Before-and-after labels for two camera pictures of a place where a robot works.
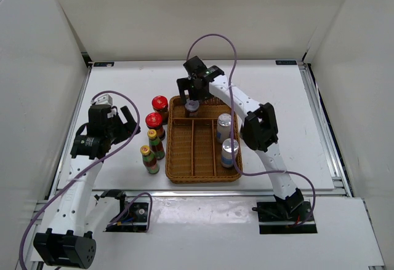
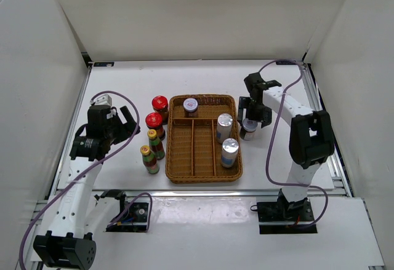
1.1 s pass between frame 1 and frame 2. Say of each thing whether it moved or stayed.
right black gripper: moved
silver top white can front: stayed
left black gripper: stayed
